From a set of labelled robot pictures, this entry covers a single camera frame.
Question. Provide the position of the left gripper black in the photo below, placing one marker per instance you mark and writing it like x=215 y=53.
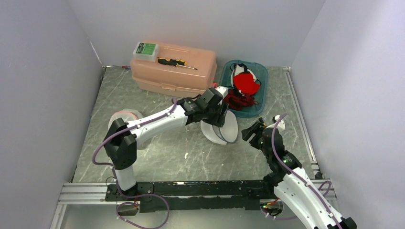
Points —
x=219 y=119

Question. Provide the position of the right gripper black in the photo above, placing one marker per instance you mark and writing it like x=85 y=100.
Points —
x=256 y=128

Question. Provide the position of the white mesh laundry bag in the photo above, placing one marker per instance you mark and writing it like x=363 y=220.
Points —
x=227 y=134

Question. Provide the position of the bright red bra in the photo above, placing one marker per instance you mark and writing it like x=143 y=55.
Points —
x=246 y=84

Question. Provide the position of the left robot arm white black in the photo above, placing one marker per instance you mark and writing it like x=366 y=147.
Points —
x=123 y=138

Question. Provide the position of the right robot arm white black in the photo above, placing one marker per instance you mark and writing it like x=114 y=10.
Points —
x=289 y=181

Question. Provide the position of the dark red bra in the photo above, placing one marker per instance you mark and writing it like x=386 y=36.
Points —
x=237 y=101

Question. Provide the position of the white black-trimmed bra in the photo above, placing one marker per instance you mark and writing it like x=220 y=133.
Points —
x=240 y=68

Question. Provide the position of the pink-trimmed mesh laundry bag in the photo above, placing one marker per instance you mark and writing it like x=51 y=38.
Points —
x=126 y=114

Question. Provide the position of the pink plastic toolbox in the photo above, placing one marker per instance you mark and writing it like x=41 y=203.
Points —
x=176 y=81

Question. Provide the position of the teal plastic bin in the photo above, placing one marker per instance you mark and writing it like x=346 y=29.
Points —
x=261 y=74

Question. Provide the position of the black yellow screwdriver on toolbox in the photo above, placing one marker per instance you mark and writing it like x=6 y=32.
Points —
x=174 y=62

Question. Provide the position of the clear green-label screw box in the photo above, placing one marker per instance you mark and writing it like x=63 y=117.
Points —
x=146 y=51

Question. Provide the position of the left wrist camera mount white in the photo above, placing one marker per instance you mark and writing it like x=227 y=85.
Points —
x=223 y=91

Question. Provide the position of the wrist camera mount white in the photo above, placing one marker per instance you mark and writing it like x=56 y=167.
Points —
x=277 y=123
x=223 y=91

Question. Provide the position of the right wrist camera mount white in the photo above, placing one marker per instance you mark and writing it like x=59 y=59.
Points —
x=277 y=123

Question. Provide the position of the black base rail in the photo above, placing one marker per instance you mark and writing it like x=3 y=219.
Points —
x=195 y=195

